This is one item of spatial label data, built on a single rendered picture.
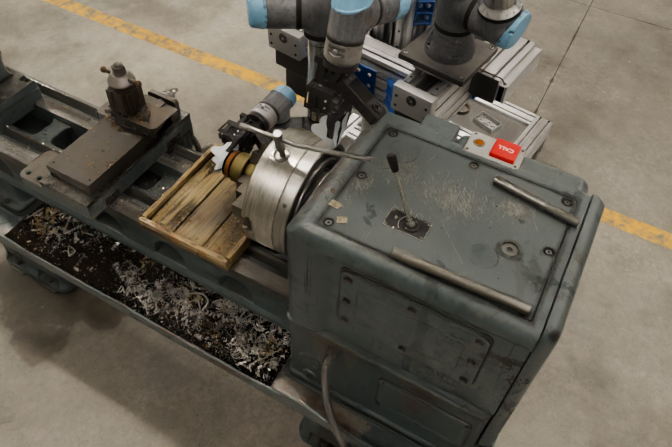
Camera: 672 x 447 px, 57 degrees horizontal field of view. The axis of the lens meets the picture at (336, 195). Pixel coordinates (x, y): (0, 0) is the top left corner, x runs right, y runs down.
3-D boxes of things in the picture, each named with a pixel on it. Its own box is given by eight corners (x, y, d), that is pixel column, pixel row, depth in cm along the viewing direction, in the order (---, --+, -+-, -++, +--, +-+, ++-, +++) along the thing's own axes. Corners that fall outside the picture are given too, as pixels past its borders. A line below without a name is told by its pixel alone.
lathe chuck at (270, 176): (338, 182, 176) (331, 113, 149) (282, 272, 163) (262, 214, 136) (311, 170, 179) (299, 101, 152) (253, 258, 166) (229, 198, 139)
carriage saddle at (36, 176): (194, 127, 203) (192, 113, 198) (94, 221, 175) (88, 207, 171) (124, 96, 212) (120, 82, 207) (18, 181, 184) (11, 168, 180)
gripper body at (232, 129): (218, 150, 171) (244, 126, 178) (244, 162, 168) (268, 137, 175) (215, 130, 165) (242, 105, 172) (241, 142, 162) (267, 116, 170)
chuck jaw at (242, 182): (279, 187, 154) (252, 217, 147) (279, 201, 158) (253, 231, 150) (242, 171, 157) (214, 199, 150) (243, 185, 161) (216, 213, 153)
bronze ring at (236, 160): (268, 152, 160) (239, 139, 163) (247, 173, 154) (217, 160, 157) (269, 177, 167) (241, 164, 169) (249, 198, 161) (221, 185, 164)
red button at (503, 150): (520, 152, 146) (522, 145, 144) (512, 167, 142) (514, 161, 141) (496, 143, 147) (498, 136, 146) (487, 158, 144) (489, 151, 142)
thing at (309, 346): (490, 406, 233) (561, 280, 168) (442, 528, 205) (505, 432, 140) (350, 335, 251) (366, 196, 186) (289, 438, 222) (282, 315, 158)
